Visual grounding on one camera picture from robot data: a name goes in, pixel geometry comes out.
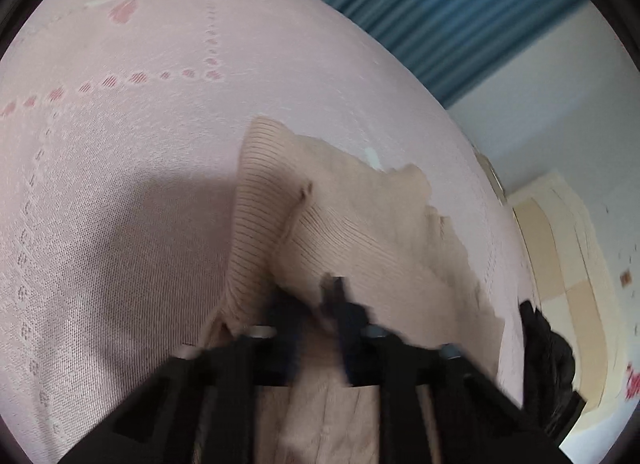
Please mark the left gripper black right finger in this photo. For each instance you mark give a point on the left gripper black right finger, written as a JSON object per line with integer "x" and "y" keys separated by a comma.
{"x": 434, "y": 405}

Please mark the cream wooden headboard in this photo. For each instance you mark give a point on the cream wooden headboard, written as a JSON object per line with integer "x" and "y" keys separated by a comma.
{"x": 584, "y": 258}

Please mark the peach knit sweater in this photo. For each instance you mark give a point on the peach knit sweater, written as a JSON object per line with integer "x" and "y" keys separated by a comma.
{"x": 304, "y": 210}

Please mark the black puffer jacket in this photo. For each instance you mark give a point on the black puffer jacket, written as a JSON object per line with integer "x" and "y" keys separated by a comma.
{"x": 550, "y": 400}

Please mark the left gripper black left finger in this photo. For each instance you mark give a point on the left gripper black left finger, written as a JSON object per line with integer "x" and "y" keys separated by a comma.
{"x": 202, "y": 401}

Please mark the pink bed sheet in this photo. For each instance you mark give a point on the pink bed sheet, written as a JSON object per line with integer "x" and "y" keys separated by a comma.
{"x": 122, "y": 125}

